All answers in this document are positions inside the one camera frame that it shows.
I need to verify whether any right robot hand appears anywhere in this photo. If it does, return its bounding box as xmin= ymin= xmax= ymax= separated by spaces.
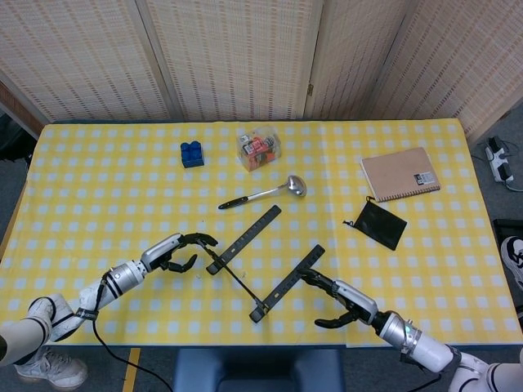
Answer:
xmin=297 ymin=267 xmax=379 ymax=330

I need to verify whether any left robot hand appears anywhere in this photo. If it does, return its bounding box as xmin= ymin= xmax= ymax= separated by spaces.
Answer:
xmin=140 ymin=232 xmax=219 ymax=274

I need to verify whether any black folding laptop stand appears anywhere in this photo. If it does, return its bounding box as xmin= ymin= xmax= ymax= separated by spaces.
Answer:
xmin=205 ymin=205 xmax=326 ymax=323

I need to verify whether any yellow checkered tablecloth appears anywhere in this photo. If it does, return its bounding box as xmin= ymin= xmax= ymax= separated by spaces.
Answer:
xmin=0 ymin=118 xmax=503 ymax=349

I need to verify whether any white woven screen panel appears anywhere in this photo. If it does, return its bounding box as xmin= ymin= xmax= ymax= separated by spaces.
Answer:
xmin=304 ymin=0 xmax=409 ymax=120
xmin=367 ymin=0 xmax=523 ymax=142
xmin=136 ymin=0 xmax=324 ymax=122
xmin=0 ymin=0 xmax=172 ymax=123

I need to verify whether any blue building block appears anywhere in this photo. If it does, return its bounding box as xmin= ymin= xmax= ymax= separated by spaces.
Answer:
xmin=180 ymin=139 xmax=205 ymax=169

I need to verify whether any dark blue padded seat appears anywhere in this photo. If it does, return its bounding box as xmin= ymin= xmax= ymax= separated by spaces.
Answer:
xmin=172 ymin=349 xmax=346 ymax=392

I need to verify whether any yellow floor tape strip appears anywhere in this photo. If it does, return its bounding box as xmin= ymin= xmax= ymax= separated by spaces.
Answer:
xmin=122 ymin=347 xmax=142 ymax=392

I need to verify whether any brown spiral notebook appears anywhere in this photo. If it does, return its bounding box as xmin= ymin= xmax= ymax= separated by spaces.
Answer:
xmin=360 ymin=147 xmax=442 ymax=203

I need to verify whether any clear plastic box with pieces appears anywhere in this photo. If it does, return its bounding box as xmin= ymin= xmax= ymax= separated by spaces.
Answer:
xmin=236 ymin=125 xmax=284 ymax=173

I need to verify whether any black and white sneaker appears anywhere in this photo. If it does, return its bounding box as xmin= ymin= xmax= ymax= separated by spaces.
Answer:
xmin=500 ymin=235 xmax=523 ymax=292

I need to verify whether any black bulky object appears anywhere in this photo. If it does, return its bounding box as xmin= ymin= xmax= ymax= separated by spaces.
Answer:
xmin=0 ymin=112 xmax=36 ymax=164

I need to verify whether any white power strip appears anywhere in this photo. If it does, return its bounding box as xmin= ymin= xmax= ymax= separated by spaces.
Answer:
xmin=485 ymin=136 xmax=515 ymax=184

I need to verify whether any black drawstring pouch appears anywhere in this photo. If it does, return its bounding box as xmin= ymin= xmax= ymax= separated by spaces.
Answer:
xmin=342 ymin=196 xmax=409 ymax=252

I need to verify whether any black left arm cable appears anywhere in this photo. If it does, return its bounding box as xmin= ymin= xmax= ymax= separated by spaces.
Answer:
xmin=77 ymin=271 xmax=175 ymax=392

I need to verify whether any metal ladle with black handle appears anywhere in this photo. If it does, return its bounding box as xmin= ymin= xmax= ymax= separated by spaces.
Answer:
xmin=217 ymin=175 xmax=308 ymax=211

